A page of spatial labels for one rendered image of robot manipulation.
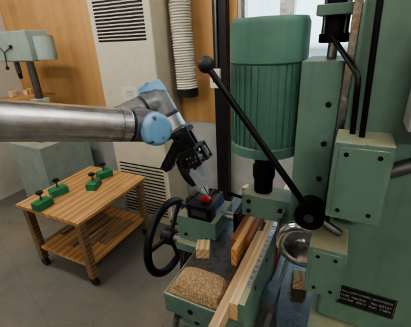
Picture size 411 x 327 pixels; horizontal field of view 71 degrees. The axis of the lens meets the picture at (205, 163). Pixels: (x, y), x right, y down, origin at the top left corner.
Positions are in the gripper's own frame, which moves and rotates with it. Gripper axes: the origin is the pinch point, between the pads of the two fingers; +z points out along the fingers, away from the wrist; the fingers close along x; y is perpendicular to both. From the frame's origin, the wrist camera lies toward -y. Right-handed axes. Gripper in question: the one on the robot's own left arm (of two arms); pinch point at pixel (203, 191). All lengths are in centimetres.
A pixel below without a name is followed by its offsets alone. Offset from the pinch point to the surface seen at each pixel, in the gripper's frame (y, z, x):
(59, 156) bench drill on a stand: -181, -51, 82
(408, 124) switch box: 53, -3, -15
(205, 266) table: -1.1, 15.7, -14.4
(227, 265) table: 3.6, 18.4, -11.6
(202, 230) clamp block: -5.3, 10.5, -3.5
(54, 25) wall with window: -151, -154, 128
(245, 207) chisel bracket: 11.2, 8.3, -1.3
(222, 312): 10.5, 17.8, -28.6
